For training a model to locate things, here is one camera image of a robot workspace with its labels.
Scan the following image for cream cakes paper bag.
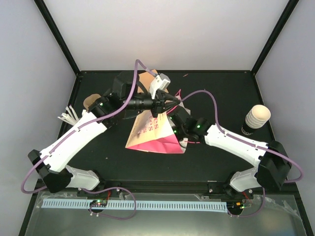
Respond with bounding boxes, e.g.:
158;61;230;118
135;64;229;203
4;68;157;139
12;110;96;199
125;88;188;154

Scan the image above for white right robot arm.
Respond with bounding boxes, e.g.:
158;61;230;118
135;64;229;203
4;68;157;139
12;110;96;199
168;106;292;198

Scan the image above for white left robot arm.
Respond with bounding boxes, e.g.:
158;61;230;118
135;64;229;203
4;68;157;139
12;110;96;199
28;71;180;196

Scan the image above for plain brown paper bag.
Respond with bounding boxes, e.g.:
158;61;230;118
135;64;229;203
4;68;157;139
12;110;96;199
136;72;155;93

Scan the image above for brown pulp cup carriers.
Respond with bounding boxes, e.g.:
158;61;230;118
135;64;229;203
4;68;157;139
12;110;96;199
83;94;101;110

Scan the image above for stack of paper cups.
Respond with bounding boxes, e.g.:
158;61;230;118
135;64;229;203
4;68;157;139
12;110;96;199
241;105;271;136

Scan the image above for white straws bundle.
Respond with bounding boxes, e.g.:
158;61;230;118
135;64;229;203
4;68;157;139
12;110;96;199
58;105;80;126

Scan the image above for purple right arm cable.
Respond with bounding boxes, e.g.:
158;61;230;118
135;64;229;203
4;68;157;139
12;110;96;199
181;89;304;183

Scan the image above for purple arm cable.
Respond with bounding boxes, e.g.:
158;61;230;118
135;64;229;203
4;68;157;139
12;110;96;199
181;89;304;183
21;59;158;194

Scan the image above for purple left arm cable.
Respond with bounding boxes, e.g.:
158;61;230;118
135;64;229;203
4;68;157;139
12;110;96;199
21;59;158;194

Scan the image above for light blue cable duct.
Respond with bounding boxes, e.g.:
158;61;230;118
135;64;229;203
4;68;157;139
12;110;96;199
41;199;227;213

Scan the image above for black frame post left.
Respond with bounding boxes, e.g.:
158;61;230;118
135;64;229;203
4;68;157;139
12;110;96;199
34;0;80;75

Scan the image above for black frame post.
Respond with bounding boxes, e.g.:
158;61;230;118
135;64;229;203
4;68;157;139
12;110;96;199
34;0;80;75
251;0;299;76

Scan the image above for black frame post right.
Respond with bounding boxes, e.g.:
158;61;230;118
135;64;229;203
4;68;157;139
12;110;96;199
251;0;299;76

